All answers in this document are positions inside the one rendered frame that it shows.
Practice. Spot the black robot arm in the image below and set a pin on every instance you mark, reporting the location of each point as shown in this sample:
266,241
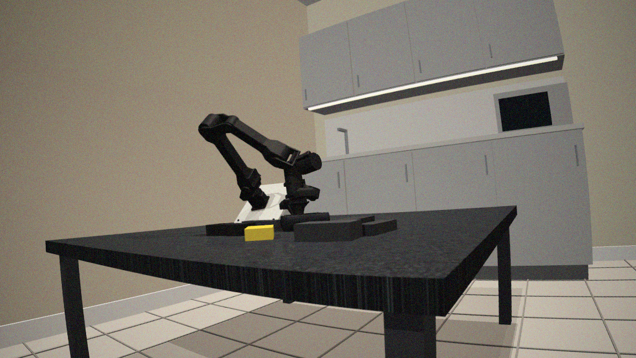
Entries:
214,128

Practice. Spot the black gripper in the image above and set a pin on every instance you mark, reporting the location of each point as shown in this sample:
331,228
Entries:
295,201

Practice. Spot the yellow rectangular block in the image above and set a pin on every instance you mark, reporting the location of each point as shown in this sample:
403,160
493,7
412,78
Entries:
262,232

